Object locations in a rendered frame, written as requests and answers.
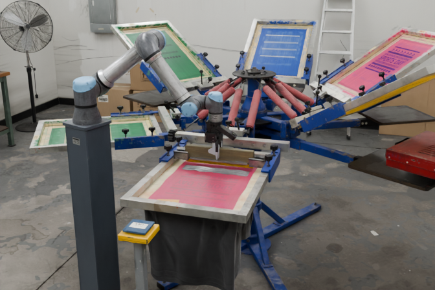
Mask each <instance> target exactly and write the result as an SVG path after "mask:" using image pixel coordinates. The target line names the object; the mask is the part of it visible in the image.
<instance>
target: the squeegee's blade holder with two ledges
mask: <svg viewBox="0 0 435 290"><path fill-rule="evenodd" d="M190 159H192V160H199V161H210V162H222V163H229V164H241V165H247V162H236V161H224V160H216V159H205V158H199V157H190Z"/></svg>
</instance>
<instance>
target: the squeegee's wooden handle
mask: <svg viewBox="0 0 435 290"><path fill-rule="evenodd" d="M210 148H212V146H204V145H197V144H186V146H185V151H187V152H188V158H190V157H199V158H205V159H216V156H215V155H213V154H211V153H209V152H208V150H209V149H210ZM249 158H253V159H254V150H244V149H236V148H224V147H219V159H218V160H224V161H236V162H247V164H249Z"/></svg>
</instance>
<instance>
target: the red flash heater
mask: <svg viewBox="0 0 435 290"><path fill-rule="evenodd" d="M385 158H386V166H389V167H393V168H397V169H399V170H403V171H406V172H410V173H414V174H417V175H421V176H424V177H428V178H431V179H435V132H431V131H424V132H423V133H420V134H418V135H416V136H414V137H412V138H409V139H407V140H405V141H403V142H400V143H399V144H396V145H395V146H392V147H390V148H388V149H386V153H385Z"/></svg>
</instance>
